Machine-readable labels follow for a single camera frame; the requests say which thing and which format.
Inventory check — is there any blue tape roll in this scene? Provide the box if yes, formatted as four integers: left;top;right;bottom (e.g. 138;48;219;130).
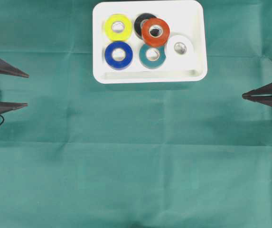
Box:
104;41;133;70

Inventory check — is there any red tape roll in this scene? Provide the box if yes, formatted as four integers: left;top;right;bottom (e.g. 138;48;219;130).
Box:
141;18;170;47

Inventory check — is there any teal tape roll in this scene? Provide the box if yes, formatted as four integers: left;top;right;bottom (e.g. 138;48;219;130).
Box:
139;44;166;69

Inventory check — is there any green table cloth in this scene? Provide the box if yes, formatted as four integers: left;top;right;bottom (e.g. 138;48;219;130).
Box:
0;0;272;228

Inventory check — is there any yellow tape roll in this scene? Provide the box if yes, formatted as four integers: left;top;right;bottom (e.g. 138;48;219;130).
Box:
104;14;132;41

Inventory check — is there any black tape roll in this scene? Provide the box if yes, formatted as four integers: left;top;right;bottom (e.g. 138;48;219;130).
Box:
134;13;156;39

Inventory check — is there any white plastic tray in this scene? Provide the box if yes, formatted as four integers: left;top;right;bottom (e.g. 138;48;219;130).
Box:
93;0;207;84

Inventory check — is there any white tape roll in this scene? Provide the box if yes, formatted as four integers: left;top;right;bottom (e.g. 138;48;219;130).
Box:
165;34;195;62

